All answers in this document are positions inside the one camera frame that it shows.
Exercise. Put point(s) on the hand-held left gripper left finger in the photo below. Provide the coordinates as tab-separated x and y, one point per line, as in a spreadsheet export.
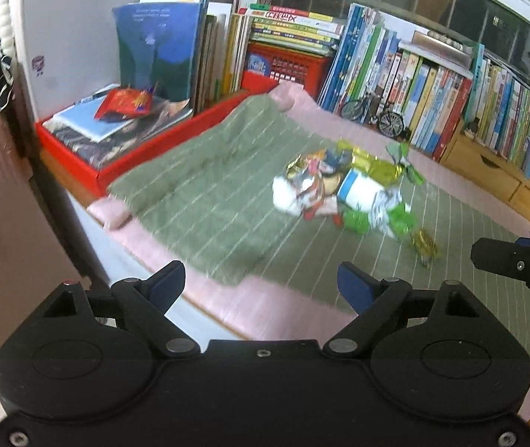
168	283

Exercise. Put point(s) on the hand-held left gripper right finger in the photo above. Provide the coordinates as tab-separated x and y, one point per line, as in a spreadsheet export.
352	288

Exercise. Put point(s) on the pile of snack wrappers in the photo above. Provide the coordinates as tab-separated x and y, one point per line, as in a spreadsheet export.
339	191

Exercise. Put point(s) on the wooden drawer shelf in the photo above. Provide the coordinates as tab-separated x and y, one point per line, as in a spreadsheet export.
488	172

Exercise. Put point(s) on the pink cloth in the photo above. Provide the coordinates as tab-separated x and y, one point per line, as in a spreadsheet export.
255	302

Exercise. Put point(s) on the green striped cloth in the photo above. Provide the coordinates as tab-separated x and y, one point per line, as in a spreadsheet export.
200	186

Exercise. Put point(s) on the red box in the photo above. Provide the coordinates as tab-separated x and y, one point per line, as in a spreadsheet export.
120	163

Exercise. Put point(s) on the small black white figurine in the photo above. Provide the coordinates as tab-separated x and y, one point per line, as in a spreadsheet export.
472	129

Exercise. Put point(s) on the dark photo magazine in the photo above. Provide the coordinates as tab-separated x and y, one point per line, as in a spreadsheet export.
125	142

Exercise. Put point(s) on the row of colourful children's books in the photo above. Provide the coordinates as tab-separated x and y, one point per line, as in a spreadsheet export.
455	102

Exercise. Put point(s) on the pink suitcase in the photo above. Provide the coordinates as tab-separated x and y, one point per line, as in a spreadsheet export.
4	219

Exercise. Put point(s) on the green model bicycle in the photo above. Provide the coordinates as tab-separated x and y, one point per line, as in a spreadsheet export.
355	108

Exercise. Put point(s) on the white blue booklet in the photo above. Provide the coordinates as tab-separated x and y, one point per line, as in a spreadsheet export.
88	118

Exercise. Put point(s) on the red snack packet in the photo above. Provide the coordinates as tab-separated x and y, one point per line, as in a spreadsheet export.
125	102

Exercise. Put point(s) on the brown flat book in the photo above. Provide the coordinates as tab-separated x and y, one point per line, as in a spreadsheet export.
437	53

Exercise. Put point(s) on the red plastic basket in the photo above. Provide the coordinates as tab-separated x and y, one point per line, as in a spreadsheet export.
302	67

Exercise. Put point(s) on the large blue book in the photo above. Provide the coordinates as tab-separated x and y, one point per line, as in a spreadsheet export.
158	46

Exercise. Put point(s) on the row of upright thin books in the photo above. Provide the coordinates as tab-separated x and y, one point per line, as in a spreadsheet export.
223	51

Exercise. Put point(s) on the window with metal grille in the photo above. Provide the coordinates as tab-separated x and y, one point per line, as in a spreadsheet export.
432	0

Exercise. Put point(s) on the stack of flat books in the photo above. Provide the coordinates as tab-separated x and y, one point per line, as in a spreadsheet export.
293	28

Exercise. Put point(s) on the small wall sticker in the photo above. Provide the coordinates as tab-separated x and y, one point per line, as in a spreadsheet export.
38	65

